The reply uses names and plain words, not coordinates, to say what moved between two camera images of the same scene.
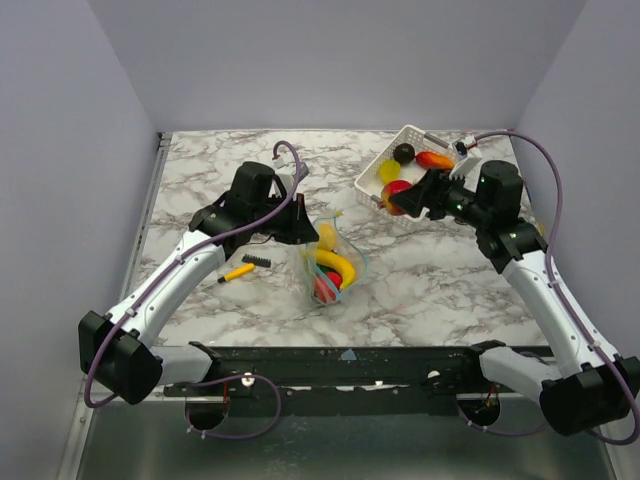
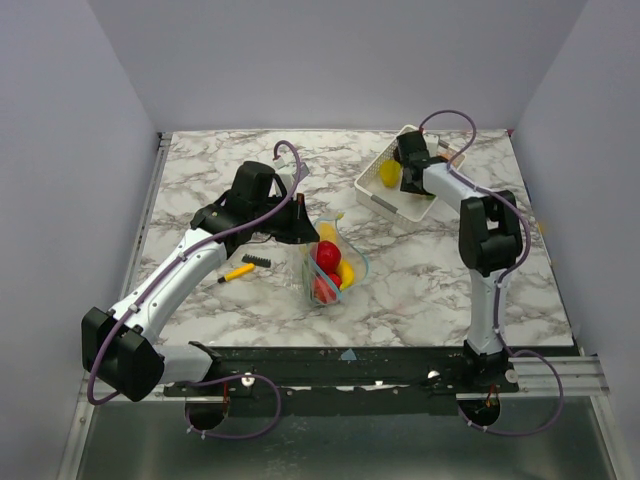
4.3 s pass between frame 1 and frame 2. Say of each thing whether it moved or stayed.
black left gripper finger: stayed
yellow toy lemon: stayed
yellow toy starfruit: stayed
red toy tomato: moved
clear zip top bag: stayed
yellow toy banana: stayed
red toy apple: moved
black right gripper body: moved
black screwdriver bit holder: stayed
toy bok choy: moved
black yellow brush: stayed
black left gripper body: stayed
